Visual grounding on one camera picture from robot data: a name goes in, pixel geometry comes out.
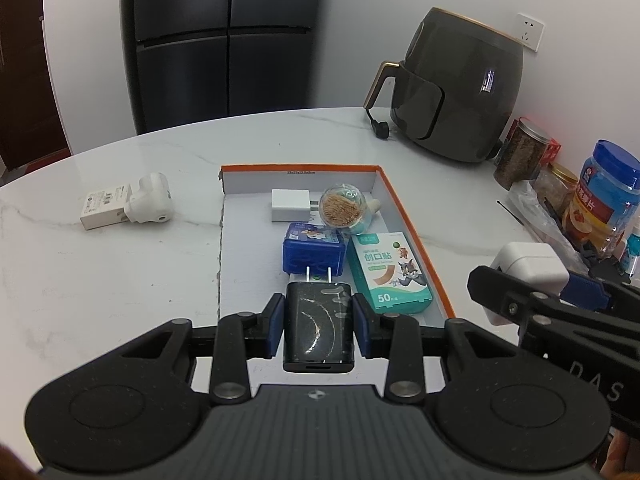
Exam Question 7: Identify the black usb charger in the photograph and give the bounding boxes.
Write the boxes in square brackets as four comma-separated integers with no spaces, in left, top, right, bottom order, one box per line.
[283,268,355,374]

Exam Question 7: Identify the clear plastic bag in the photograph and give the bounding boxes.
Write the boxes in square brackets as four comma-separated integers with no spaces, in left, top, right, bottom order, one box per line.
[506,181,588,275]

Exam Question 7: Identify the red box behind jars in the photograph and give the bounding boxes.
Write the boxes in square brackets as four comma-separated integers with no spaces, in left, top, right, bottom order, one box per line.
[508,116,562,166]

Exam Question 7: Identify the white wall socket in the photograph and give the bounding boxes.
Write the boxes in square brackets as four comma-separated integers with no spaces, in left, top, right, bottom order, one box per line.
[513,13,544,52]

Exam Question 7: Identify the small white cube charger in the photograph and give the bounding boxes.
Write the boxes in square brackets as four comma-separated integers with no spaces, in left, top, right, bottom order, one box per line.
[271,188,318,222]

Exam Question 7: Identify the glass jar dark contents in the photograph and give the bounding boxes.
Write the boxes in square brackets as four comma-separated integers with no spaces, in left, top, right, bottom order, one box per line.
[494,117,550,190]

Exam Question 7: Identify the dark grey air fryer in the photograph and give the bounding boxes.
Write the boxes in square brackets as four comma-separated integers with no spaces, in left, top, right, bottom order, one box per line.
[363,8,523,164]

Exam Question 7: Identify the white orange-rimmed box tray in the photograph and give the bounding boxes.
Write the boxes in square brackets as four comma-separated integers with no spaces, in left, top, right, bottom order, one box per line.
[214,165,452,374]

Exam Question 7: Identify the white power adapter box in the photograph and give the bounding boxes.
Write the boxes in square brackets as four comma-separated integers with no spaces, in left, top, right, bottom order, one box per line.
[80,184,131,231]

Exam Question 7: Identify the clear repellent liquid bottle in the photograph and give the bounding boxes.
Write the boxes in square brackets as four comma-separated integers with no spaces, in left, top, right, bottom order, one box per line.
[362,198,381,222]

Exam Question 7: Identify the blue lid oat jar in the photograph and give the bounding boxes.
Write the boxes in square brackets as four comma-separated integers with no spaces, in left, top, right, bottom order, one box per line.
[562,140,640,258]

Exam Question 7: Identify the white rounded plug adapter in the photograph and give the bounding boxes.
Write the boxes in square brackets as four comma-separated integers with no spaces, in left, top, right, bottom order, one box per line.
[490,242,570,296]

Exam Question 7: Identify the light blue toothpick jar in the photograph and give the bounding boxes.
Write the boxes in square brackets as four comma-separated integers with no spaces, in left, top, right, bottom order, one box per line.
[318,183,373,235]

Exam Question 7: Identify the glass jar gold lid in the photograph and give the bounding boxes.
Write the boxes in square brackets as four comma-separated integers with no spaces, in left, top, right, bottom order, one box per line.
[533,162,578,218]

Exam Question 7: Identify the dark brown door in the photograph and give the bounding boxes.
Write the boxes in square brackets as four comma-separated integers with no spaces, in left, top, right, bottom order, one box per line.
[1,0,67,169]

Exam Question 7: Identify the black power cord plug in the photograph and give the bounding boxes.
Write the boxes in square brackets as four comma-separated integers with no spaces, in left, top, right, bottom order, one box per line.
[366,108,390,140]

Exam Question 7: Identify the teal bandage box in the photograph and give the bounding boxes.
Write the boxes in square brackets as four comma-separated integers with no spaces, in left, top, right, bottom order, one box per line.
[347,232,433,314]

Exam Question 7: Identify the black four-door refrigerator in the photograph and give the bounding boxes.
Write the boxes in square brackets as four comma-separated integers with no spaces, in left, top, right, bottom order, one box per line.
[120,0,321,133]

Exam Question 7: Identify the white mosquito repellent heater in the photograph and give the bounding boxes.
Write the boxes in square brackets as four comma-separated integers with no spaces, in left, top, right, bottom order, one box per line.
[124,172,175,223]

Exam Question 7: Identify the person right hand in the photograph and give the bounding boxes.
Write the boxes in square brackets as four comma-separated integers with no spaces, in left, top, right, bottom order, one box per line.
[600,430,640,480]

